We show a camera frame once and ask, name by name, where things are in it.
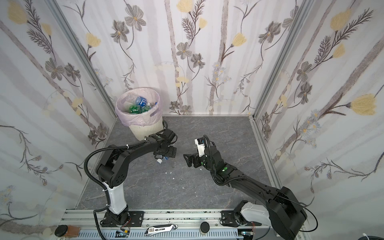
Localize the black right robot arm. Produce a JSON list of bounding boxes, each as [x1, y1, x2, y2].
[[183, 135, 319, 240]]

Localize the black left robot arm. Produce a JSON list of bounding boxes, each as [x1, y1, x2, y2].
[[84, 121, 178, 240]]

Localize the clear bottle blue label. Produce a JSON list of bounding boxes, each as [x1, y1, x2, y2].
[[126, 93, 147, 107]]

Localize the cream bin with pink liner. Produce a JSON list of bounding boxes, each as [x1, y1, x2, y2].
[[115, 88, 163, 140]]

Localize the green soda bottle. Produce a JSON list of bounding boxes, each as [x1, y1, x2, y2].
[[128, 105, 143, 114], [141, 106, 152, 113]]

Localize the black round knob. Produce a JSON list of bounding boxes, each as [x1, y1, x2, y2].
[[200, 222, 210, 235]]

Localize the silver adjustable wrench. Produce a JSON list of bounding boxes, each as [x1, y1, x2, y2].
[[145, 224, 178, 237]]

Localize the black lid brown jar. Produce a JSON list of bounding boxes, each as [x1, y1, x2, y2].
[[54, 225, 81, 238]]

